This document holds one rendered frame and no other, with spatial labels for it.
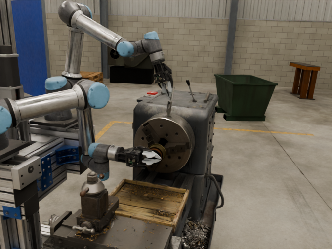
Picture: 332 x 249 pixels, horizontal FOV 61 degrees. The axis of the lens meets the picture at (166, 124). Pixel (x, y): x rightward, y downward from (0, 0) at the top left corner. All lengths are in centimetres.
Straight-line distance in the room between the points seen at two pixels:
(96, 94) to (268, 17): 1069
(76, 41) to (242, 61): 1005
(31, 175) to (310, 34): 1139
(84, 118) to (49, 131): 34
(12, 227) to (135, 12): 1045
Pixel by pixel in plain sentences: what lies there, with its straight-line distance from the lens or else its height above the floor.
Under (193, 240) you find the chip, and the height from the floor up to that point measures 59.
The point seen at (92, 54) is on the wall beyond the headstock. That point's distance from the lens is 1208.
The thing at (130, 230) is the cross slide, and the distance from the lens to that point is 108.
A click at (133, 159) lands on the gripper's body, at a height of 108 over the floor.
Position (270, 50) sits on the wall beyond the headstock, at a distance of 1167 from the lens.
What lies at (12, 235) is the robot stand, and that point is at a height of 55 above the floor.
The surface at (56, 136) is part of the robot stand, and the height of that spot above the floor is 107.
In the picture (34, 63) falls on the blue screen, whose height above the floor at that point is 101.
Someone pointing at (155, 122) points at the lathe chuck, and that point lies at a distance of 147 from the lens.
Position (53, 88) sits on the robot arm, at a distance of 168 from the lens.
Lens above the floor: 163
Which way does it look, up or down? 17 degrees down
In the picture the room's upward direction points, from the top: 2 degrees clockwise
